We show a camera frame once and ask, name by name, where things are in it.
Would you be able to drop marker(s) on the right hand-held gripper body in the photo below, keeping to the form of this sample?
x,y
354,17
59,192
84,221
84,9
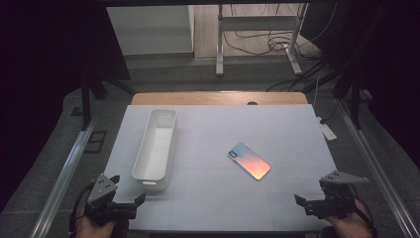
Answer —
x,y
336,198

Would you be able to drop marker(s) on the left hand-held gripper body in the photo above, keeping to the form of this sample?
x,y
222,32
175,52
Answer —
x,y
102,191

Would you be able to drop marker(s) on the white plastic storage bin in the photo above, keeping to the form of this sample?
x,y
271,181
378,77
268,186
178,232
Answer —
x,y
155,148

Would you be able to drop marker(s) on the iridescent pink blue phone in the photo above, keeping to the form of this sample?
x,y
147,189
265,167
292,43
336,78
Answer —
x,y
249,161

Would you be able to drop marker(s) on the person's right hand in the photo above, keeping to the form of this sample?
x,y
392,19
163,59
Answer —
x,y
350,228

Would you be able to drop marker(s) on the person's left hand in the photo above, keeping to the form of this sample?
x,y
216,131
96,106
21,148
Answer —
x,y
90,228

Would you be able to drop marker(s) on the white power strip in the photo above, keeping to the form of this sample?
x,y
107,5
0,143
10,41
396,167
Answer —
x,y
327,130

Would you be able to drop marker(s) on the white table cover sheet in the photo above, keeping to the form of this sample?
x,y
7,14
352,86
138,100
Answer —
x,y
231,205

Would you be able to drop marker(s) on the black metal stand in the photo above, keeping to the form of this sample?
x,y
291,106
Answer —
x,y
86,102
355,102

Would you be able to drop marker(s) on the black curtain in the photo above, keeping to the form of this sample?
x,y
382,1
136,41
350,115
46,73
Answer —
x,y
389,66
43,82

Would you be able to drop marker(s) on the wooden table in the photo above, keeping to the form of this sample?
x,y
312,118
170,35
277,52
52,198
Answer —
x,y
214,98

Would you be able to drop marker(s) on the white cabinet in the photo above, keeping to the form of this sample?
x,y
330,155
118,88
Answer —
x,y
152,29

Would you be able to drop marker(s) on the aluminium floor rail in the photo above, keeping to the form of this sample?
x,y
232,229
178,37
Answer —
x,y
379,178
62,178

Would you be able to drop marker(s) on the black frame on floor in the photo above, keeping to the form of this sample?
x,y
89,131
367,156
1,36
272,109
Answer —
x,y
95,142

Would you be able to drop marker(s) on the grey metal desk frame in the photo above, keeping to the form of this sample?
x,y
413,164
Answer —
x,y
257,23

